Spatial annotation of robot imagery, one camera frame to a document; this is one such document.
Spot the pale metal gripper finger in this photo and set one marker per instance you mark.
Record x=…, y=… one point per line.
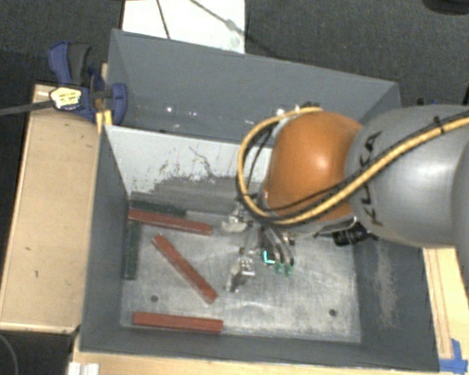
x=243, y=253
x=240, y=278

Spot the red-brown flat block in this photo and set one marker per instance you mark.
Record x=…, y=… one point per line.
x=170, y=221
x=185, y=268
x=177, y=322

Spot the dark green flat block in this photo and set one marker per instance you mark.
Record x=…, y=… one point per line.
x=133, y=250
x=157, y=207

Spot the grey metal bin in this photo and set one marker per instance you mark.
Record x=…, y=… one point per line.
x=213, y=89

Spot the pale wood board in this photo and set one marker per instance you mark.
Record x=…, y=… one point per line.
x=52, y=218

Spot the black cylinder on white bracket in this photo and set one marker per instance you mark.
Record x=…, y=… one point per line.
x=348, y=236

